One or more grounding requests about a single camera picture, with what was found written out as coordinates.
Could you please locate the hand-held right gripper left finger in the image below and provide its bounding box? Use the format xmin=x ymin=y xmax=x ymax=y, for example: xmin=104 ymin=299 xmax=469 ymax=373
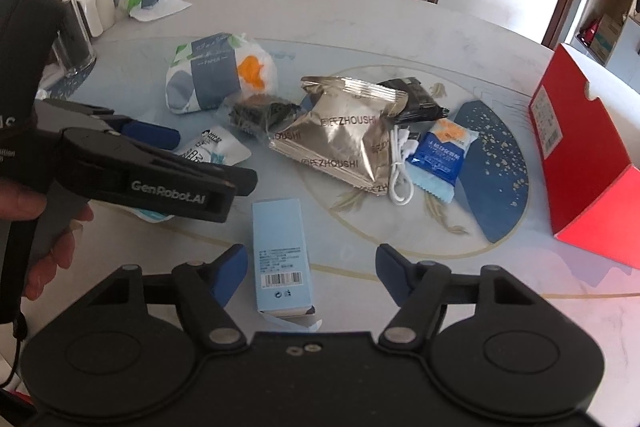
xmin=89 ymin=244 xmax=249 ymax=352

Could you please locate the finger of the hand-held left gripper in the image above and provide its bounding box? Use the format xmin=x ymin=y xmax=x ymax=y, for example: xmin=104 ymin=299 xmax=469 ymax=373
xmin=35 ymin=99 xmax=182 ymax=154
xmin=61 ymin=127 xmax=259 ymax=224

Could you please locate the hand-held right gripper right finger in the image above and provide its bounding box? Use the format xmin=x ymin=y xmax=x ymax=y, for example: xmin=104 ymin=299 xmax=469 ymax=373
xmin=375 ymin=243 xmax=536 ymax=353

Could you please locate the light blue carton box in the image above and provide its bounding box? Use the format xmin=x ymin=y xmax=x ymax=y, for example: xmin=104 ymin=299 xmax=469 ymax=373
xmin=251 ymin=199 xmax=321 ymax=333

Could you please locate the clear plastic packet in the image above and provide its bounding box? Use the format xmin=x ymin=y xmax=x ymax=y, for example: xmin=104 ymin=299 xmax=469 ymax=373
xmin=172 ymin=126 xmax=252 ymax=165

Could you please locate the blue snack packet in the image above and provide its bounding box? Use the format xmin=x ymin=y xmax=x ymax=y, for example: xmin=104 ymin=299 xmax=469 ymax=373
xmin=405 ymin=118 xmax=480 ymax=204

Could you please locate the white charging cable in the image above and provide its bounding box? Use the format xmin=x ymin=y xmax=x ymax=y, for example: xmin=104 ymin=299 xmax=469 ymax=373
xmin=387 ymin=123 xmax=423 ymax=206

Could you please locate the gold foil snack bag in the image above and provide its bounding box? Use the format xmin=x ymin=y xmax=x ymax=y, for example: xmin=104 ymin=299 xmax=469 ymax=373
xmin=268 ymin=76 xmax=410 ymax=196

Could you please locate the white cardboard box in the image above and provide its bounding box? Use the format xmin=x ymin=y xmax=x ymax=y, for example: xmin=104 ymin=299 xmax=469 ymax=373
xmin=529 ymin=43 xmax=640 ymax=270

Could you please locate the white marble desktop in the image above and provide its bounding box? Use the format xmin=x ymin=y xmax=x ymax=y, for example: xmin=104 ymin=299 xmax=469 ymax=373
xmin=0 ymin=0 xmax=640 ymax=427

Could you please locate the person's left hand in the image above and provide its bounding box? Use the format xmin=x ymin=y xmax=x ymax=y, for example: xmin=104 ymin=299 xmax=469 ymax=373
xmin=0 ymin=179 xmax=96 ymax=303

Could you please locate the glass jar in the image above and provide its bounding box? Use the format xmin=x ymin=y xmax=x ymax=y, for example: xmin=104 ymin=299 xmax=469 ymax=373
xmin=27 ymin=0 xmax=98 ymax=80

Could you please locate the white appliance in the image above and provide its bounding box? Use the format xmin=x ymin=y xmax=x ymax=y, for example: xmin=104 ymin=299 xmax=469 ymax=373
xmin=70 ymin=0 xmax=118 ymax=38

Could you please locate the blue white tissue pack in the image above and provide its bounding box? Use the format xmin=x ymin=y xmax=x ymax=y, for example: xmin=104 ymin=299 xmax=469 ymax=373
xmin=166 ymin=33 xmax=251 ymax=114

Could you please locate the dark item in clear wrapper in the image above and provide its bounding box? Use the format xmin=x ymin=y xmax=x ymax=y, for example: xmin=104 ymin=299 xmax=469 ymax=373
xmin=220 ymin=92 xmax=303 ymax=140

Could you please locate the black snack packet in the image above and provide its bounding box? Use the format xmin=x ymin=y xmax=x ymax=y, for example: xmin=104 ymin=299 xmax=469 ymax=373
xmin=376 ymin=77 xmax=450 ymax=122

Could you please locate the brown cardboard box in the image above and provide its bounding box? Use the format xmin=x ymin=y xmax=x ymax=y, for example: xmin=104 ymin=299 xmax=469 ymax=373
xmin=595 ymin=14 xmax=628 ymax=60

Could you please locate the black lanyard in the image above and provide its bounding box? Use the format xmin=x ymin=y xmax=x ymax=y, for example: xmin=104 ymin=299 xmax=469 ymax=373
xmin=0 ymin=309 xmax=31 ymax=390

